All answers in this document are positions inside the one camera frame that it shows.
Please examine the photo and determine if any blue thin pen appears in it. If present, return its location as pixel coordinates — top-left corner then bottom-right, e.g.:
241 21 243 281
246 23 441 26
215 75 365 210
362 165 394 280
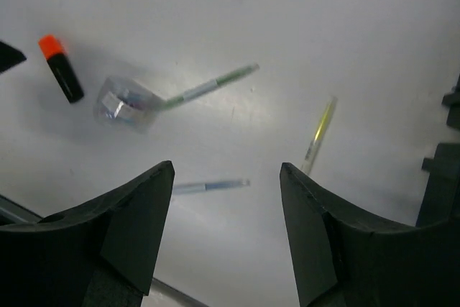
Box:
172 179 250 195

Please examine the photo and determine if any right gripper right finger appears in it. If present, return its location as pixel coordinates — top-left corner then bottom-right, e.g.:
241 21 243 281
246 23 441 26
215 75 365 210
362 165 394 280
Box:
280 162 459 306

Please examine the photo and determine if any orange capped black highlighter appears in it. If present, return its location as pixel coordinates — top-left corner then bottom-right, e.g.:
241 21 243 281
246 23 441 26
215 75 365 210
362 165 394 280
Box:
38 35 84 104

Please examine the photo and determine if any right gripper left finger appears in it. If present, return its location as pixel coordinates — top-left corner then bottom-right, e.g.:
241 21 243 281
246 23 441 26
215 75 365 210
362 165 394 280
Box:
1 161 175 306

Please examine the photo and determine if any black compartment organizer tray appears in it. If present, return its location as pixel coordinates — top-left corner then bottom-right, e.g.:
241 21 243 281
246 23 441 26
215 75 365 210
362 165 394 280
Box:
415 75 460 227

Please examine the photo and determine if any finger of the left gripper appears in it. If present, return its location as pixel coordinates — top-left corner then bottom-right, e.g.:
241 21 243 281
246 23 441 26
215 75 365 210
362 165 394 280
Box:
0 41 27 73

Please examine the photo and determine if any yellow thin pen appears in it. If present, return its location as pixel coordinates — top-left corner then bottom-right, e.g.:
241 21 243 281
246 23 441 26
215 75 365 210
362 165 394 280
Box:
300 96 337 175

